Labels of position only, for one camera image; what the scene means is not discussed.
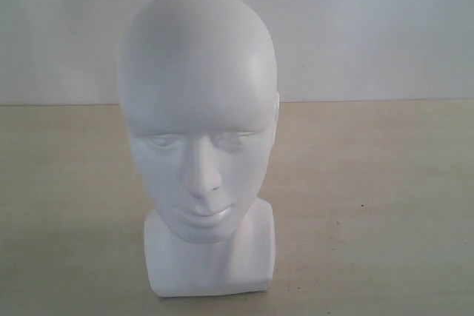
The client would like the white mannequin head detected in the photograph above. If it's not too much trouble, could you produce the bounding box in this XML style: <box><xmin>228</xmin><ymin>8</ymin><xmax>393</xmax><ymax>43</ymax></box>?
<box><xmin>118</xmin><ymin>0</ymin><xmax>279</xmax><ymax>297</ymax></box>

